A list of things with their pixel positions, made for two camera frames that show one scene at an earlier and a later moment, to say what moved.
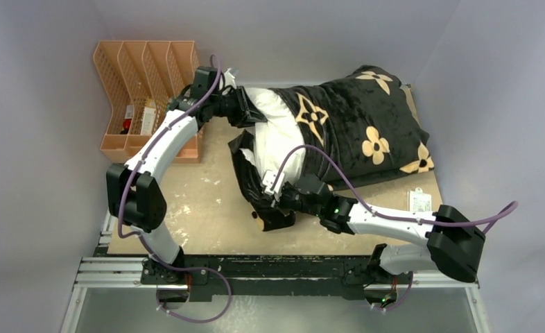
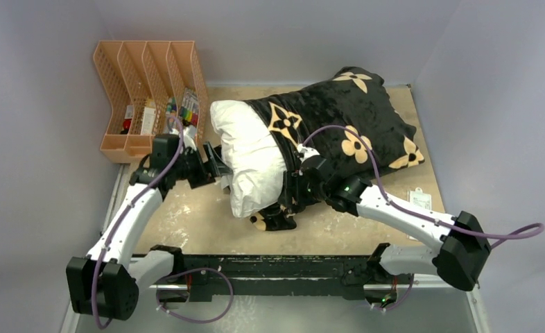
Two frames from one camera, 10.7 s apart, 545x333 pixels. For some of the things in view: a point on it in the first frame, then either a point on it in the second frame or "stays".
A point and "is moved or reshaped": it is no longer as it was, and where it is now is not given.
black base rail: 272,277 stays
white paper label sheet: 419,201 stays
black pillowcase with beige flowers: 362,118 is moved or reshaped
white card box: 148,121 stays
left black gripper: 246,112 to 203,177
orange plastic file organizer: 141,79 stays
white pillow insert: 274,139 to 255,184
